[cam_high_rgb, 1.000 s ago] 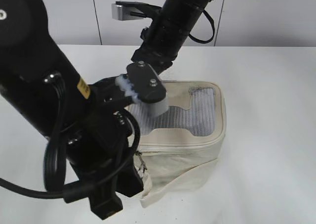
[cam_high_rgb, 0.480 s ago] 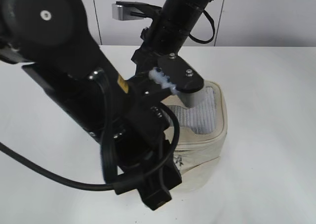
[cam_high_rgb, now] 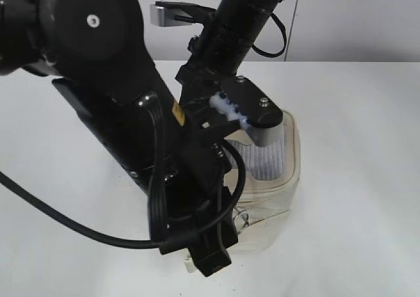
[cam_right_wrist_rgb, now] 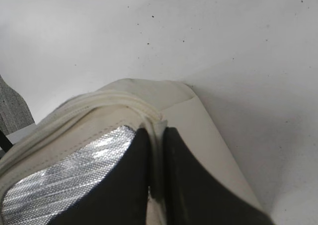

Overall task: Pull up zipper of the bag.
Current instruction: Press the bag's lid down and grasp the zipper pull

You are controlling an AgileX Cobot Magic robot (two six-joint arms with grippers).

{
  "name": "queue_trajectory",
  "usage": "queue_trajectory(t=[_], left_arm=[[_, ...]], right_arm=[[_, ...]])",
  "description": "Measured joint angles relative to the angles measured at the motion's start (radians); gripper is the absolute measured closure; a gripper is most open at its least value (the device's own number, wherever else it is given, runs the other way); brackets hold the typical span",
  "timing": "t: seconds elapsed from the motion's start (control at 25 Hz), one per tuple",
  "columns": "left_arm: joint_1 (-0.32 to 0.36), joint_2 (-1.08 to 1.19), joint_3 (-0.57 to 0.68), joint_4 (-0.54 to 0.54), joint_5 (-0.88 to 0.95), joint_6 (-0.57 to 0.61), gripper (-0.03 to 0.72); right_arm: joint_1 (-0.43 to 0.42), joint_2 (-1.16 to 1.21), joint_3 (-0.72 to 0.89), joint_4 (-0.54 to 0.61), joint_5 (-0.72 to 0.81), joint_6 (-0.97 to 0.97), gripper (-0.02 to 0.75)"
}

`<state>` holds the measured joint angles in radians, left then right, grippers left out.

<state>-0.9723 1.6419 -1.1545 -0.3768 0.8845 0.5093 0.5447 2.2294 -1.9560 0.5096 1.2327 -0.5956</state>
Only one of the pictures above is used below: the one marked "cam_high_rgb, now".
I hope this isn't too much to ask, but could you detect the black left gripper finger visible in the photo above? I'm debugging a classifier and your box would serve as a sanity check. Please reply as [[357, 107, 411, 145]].
[[190, 224, 232, 277]]

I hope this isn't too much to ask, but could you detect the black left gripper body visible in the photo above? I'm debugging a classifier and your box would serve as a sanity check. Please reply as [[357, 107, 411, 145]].
[[149, 120, 245, 254]]

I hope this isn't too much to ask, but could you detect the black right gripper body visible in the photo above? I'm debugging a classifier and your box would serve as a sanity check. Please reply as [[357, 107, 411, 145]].
[[176, 62, 240, 140]]

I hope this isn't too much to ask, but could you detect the silver zipper pull ring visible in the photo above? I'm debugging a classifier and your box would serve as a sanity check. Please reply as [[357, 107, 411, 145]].
[[232, 207, 252, 235]]

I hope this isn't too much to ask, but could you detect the cream insulated lunch bag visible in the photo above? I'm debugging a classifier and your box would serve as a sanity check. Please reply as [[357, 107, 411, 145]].
[[183, 108, 301, 273]]

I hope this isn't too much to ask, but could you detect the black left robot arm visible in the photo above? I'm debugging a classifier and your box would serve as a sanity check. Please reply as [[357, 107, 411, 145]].
[[1, 0, 245, 276]]

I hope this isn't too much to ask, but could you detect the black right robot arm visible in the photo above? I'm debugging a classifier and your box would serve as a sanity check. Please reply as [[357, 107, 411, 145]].
[[176, 0, 287, 146]]

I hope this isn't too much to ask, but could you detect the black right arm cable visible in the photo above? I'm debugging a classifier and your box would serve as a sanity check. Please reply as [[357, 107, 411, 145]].
[[251, 11, 287, 57]]

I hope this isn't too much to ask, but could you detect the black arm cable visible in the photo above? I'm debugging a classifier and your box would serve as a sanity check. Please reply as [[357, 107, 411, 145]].
[[0, 103, 247, 250], [251, 11, 287, 57]]

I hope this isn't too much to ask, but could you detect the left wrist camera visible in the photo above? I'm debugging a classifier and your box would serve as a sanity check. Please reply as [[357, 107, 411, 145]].
[[209, 75, 284, 148]]

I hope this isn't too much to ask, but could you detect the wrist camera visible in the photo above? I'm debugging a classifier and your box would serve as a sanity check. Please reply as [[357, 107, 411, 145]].
[[150, 1, 216, 28], [209, 75, 284, 148]]

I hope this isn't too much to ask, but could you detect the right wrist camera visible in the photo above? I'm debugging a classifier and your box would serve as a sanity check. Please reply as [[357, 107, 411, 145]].
[[150, 1, 216, 28]]

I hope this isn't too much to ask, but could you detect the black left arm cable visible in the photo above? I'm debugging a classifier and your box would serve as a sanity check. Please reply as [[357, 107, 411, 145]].
[[0, 103, 247, 250]]

